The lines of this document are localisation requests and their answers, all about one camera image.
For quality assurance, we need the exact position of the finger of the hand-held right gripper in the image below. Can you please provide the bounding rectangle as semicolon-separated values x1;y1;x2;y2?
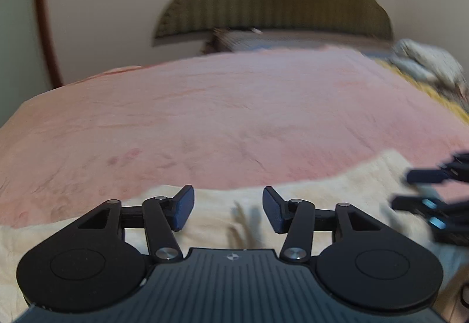
406;152;469;185
390;194;469;245

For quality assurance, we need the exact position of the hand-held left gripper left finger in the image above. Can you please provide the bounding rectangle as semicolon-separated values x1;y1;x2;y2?
78;184;195;265

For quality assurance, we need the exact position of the cream white towel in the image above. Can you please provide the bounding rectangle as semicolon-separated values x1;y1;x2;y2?
0;148;469;311

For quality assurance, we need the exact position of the pink floral blanket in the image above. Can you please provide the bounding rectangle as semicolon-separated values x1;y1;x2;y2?
0;44;469;229

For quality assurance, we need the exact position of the yellow blanket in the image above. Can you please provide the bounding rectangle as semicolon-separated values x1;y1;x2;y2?
377;59;469;123

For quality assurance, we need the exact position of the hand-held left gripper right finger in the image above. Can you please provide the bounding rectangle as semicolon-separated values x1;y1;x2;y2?
262;186;371;264

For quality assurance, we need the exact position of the white crumpled quilt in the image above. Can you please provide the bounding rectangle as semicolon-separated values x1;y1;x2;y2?
389;38;468;88

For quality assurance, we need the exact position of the wardrobe door with flower stickers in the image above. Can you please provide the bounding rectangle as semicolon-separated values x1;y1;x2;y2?
0;0;56;126

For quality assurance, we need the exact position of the grey checked pillow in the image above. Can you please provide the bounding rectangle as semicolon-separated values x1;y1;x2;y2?
212;27;395;53

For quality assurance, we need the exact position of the brown wooden door frame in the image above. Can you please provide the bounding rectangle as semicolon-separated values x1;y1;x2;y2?
32;0;65;88

